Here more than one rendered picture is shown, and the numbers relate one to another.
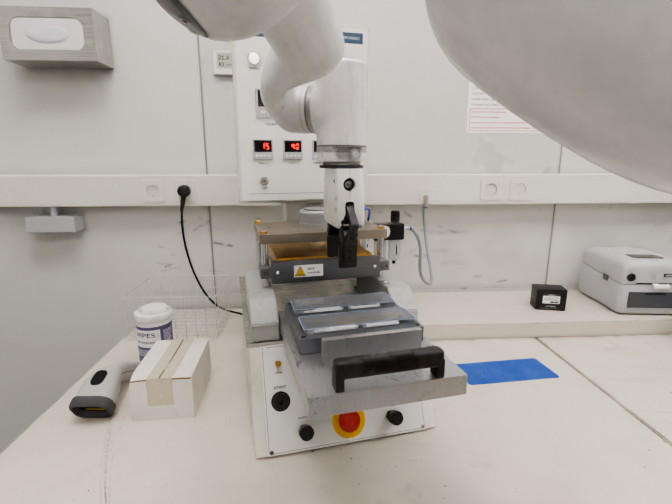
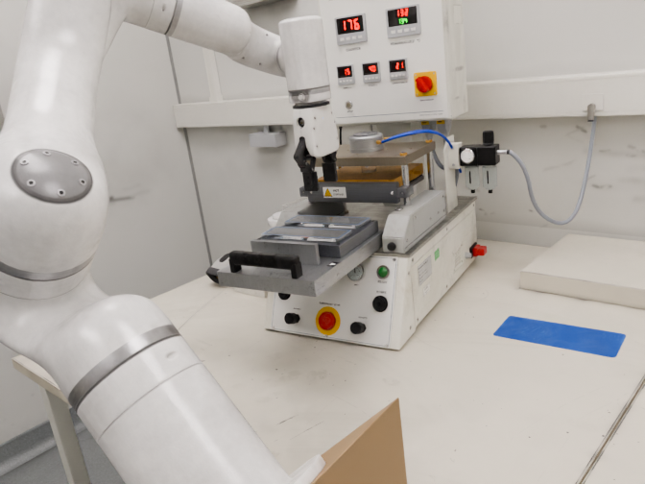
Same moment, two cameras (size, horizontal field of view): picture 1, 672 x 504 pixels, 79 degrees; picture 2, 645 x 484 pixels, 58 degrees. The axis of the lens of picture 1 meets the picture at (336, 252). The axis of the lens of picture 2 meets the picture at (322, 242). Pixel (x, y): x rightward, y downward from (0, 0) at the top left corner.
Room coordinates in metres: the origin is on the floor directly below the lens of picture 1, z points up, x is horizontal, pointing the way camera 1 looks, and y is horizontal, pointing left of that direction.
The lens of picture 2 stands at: (-0.11, -0.89, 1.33)
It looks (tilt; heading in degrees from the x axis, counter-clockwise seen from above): 17 degrees down; 48
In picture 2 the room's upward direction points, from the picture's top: 8 degrees counter-clockwise
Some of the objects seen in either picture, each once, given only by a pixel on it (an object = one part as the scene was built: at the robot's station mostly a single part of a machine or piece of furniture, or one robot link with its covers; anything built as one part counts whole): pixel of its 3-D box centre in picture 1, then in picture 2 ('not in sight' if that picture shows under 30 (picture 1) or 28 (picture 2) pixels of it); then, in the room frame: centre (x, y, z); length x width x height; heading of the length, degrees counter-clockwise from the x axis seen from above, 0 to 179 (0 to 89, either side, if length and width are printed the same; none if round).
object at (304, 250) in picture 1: (320, 244); (371, 168); (0.91, 0.04, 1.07); 0.22 x 0.17 x 0.10; 105
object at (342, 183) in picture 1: (341, 193); (314, 127); (0.70, -0.01, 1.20); 0.10 x 0.08 x 0.11; 15
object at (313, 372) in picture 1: (357, 337); (305, 248); (0.62, -0.03, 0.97); 0.30 x 0.22 x 0.08; 15
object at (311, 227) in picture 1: (322, 233); (381, 157); (0.95, 0.03, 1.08); 0.31 x 0.24 x 0.13; 105
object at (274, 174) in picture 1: (301, 161); (393, 81); (1.08, 0.09, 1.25); 0.33 x 0.16 x 0.64; 105
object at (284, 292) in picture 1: (314, 297); (380, 220); (0.94, 0.05, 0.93); 0.46 x 0.35 x 0.01; 15
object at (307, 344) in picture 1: (349, 320); (317, 235); (0.66, -0.02, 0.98); 0.20 x 0.17 x 0.03; 105
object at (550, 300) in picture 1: (548, 296); not in sight; (1.24, -0.68, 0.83); 0.09 x 0.06 x 0.07; 80
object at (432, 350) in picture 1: (389, 367); (264, 263); (0.48, -0.07, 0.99); 0.15 x 0.02 x 0.04; 105
